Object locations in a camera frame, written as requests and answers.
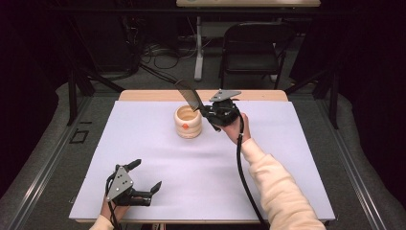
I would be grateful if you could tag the person's right hand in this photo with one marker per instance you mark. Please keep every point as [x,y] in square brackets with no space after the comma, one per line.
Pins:
[236,129]

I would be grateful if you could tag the black metal frame stand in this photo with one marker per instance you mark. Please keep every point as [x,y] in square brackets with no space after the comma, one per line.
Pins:
[72,96]
[333,99]

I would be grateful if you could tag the person's left hand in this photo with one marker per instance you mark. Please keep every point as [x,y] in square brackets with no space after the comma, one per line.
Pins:
[118,211]

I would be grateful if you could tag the wooden table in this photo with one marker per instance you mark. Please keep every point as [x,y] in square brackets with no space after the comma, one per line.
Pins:
[153,95]

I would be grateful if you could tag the white table mat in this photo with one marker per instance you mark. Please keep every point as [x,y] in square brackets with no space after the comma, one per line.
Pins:
[198,172]

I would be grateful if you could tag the cream ribbed cup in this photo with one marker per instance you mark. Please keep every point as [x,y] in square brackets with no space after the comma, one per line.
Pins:
[188,127]

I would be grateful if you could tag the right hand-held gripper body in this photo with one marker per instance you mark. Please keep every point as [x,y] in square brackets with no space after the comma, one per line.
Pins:
[225,111]

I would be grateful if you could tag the background desk with white leg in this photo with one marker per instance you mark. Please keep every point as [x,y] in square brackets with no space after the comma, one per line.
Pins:
[249,3]

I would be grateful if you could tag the black horizontal frame bar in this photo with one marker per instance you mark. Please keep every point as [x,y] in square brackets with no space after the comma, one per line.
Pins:
[127,11]

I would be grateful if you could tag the black folding chair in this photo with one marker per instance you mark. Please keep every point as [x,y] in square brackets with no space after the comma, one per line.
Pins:
[250,60]

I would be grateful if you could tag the black comb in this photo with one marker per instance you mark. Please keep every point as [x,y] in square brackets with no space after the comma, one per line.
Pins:
[189,94]

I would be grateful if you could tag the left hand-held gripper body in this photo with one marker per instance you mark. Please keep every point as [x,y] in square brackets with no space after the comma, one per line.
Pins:
[119,185]

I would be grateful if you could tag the metal floor rail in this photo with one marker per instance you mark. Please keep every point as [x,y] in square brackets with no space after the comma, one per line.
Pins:
[48,163]
[351,166]

